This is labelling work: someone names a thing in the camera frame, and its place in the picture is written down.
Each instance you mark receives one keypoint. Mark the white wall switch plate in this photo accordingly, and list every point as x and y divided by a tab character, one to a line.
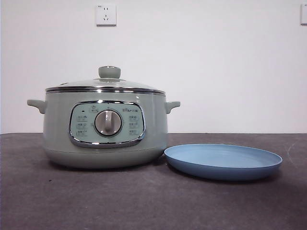
304	14

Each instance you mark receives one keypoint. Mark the glass lid with green knob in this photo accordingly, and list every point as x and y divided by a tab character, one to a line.
109	72

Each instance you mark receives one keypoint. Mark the white wall socket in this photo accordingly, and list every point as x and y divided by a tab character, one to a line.
106	14

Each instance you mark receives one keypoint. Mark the pale green electric steamer pot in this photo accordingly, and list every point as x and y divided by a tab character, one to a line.
60	124

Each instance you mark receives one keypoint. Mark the blue round plate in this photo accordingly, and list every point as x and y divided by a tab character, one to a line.
223	163

